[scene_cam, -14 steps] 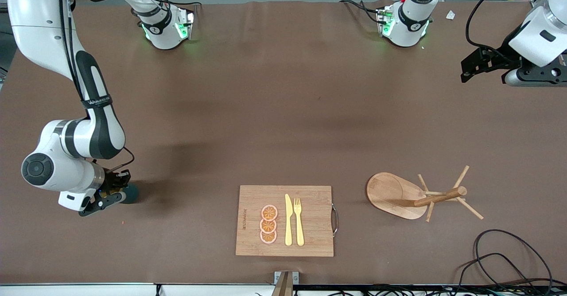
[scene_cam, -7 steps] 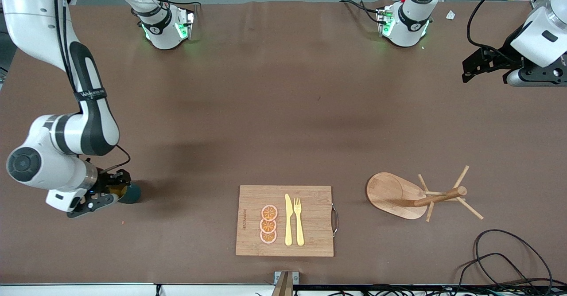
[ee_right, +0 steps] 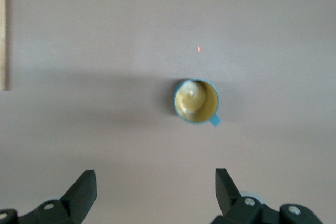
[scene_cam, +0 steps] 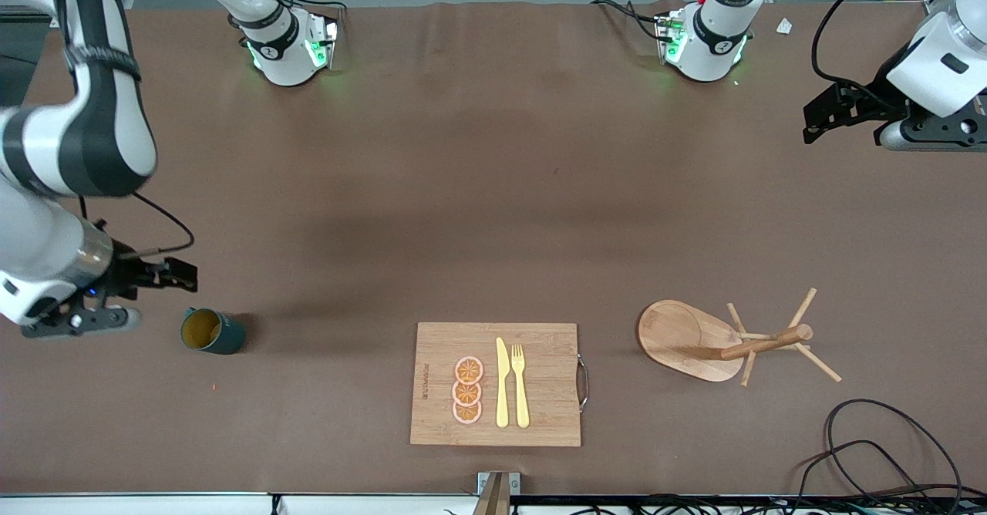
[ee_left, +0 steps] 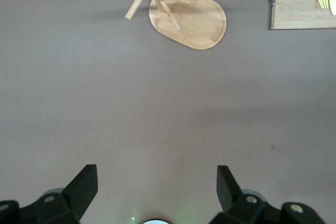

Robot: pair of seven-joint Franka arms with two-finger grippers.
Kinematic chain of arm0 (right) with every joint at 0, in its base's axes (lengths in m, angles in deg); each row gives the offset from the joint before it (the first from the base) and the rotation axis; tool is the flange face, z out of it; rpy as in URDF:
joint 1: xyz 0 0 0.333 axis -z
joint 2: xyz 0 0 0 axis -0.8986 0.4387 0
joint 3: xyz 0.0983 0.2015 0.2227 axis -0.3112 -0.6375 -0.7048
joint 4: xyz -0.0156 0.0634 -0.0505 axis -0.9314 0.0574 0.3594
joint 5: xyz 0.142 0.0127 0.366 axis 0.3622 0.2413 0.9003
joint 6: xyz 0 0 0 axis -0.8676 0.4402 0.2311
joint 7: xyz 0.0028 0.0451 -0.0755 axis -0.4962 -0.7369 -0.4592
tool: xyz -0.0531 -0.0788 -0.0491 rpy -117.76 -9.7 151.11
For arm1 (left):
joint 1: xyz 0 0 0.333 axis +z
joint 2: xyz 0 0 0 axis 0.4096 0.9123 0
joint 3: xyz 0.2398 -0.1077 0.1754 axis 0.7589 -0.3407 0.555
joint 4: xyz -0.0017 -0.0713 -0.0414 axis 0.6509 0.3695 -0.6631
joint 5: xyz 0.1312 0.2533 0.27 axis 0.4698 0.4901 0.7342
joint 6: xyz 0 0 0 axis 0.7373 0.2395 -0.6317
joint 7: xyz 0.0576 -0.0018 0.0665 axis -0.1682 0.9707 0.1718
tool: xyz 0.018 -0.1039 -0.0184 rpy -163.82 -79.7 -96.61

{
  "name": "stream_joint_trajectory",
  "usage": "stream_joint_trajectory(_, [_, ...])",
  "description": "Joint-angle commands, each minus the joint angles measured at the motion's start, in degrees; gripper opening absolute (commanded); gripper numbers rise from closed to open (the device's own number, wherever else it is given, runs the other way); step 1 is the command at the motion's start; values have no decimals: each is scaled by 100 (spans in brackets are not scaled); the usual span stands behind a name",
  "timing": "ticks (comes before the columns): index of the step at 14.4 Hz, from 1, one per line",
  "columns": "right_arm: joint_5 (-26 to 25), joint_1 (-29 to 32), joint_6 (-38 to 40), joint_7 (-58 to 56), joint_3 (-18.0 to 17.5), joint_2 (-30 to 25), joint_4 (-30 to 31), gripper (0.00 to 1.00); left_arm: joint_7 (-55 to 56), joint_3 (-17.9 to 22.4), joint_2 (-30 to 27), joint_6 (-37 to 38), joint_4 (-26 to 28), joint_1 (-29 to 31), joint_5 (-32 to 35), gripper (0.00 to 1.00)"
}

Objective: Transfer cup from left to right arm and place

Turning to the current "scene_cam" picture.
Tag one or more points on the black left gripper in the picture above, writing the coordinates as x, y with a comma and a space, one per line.
870, 103

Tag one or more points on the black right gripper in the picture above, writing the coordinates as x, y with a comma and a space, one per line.
127, 274

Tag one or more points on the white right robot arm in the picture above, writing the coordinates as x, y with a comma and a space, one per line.
100, 114

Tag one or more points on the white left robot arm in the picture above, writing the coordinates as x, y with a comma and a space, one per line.
709, 37

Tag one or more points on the white paper scrap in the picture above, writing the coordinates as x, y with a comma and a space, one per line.
784, 26

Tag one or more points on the table cover sheet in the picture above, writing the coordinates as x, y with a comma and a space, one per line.
385, 191

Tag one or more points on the wooden mug tree stand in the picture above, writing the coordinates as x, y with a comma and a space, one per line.
671, 338

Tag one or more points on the orange slice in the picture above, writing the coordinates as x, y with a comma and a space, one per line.
469, 369

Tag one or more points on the yellow plastic knife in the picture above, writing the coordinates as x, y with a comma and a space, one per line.
502, 392

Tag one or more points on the yellow plastic fork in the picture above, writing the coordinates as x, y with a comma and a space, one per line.
521, 399

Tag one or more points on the bamboo cutting board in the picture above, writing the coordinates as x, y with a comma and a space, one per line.
547, 376

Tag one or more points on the white table edge rail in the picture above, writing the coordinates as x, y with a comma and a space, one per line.
154, 505

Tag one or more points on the metal bracket with brown post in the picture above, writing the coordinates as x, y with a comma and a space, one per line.
484, 484

